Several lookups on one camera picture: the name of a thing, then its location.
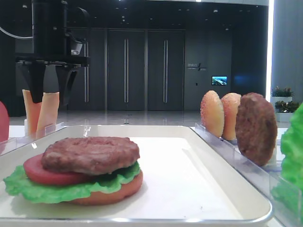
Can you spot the left dark double door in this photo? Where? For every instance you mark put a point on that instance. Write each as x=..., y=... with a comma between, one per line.
x=125, y=70

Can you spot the right long clear acrylic rail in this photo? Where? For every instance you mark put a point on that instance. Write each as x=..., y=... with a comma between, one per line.
x=263, y=178

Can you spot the orange cheese slice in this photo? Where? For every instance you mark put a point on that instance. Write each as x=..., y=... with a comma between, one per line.
x=48, y=114
x=32, y=112

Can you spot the white planter with flowers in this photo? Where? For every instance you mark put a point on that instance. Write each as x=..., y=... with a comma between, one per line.
x=282, y=101

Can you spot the left sesame bun top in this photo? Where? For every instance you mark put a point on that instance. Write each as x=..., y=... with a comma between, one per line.
x=212, y=113

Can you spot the bottom bun under stack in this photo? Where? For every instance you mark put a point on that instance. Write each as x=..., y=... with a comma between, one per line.
x=99, y=198

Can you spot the green lettuce leaf on stack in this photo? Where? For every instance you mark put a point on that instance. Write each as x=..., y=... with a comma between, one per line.
x=19, y=183

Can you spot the upright green lettuce leaf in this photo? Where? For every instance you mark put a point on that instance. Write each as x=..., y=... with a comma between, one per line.
x=290, y=156

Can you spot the white rectangular metal tray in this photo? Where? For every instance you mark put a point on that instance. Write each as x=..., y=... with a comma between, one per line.
x=185, y=184

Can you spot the dark double door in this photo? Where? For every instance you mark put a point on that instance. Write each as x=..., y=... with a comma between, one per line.
x=125, y=70
x=165, y=70

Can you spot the right dark double door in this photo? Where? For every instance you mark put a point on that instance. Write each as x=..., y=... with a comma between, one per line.
x=165, y=70

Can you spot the long clear acrylic rail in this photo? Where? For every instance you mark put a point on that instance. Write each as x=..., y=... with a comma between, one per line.
x=14, y=143
x=263, y=178

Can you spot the red tomato slice on stack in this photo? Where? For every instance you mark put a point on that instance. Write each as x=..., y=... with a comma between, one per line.
x=36, y=173

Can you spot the small wall display screen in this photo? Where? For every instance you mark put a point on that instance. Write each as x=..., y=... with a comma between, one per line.
x=219, y=80

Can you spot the upright brown meat patty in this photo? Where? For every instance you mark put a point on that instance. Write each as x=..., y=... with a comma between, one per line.
x=256, y=128

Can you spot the brown meat patty on stack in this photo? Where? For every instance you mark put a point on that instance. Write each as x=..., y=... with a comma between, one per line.
x=90, y=155

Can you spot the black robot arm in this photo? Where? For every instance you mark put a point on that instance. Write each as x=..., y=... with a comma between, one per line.
x=53, y=42

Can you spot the sesame bun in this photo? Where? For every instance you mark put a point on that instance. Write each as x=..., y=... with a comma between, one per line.
x=230, y=103
x=212, y=113

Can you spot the upright red tomato slice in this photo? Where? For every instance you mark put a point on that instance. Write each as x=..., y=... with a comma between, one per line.
x=4, y=123

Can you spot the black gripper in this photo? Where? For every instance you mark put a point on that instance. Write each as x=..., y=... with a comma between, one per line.
x=33, y=65

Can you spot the left long clear acrylic rail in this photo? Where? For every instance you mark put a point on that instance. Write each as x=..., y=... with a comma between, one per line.
x=14, y=143

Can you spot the right sesame bun top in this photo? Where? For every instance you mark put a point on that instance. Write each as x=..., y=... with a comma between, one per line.
x=230, y=103

